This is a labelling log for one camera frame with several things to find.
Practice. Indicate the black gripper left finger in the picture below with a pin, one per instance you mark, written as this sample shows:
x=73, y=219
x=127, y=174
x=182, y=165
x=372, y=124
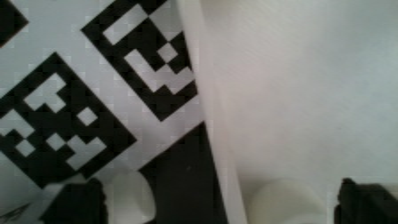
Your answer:
x=79, y=207

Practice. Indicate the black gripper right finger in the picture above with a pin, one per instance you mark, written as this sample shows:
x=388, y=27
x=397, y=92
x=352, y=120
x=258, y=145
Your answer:
x=366, y=204

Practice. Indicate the white square tabletop part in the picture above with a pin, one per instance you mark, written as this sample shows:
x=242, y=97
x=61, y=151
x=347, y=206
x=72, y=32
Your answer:
x=295, y=63

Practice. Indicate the white table leg with tag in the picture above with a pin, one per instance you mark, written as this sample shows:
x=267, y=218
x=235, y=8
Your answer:
x=130, y=199

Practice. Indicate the white fiducial tag sheet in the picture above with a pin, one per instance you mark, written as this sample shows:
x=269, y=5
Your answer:
x=100, y=111

